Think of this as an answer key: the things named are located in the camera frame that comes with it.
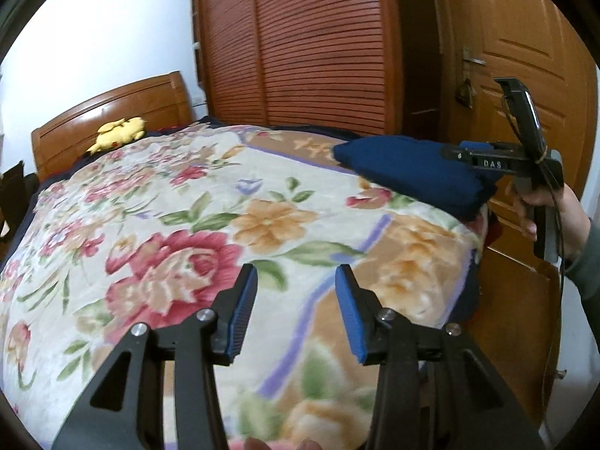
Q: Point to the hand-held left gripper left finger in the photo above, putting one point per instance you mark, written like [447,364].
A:
[243,318]

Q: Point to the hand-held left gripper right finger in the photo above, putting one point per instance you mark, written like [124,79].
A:
[351,318]

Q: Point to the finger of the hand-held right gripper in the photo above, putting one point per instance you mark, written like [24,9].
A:
[471,146]
[457,155]

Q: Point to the navy blue suit jacket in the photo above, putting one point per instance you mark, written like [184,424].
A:
[412,168]

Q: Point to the person's right forearm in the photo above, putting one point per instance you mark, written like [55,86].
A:
[586,267]

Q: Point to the person's right hand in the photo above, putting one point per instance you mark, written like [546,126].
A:
[574,220]

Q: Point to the person's left hand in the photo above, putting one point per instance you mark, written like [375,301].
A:
[258,445]

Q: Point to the hanging key bunch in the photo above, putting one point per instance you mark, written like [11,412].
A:
[464,93]

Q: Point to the wooden door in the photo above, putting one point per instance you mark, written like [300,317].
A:
[515,18]

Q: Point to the floral blanket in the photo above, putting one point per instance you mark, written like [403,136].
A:
[187,225]

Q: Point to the low wooden panel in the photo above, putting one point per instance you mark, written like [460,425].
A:
[515,328]

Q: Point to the wooden louvered wardrobe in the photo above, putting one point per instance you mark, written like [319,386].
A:
[304,47]

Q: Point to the yellow plush toy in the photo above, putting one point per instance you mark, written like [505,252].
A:
[119,131]

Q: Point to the wooden bed headboard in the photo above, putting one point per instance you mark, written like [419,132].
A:
[84,117]

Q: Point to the dark brown chair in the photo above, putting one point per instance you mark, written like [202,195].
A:
[11,187]

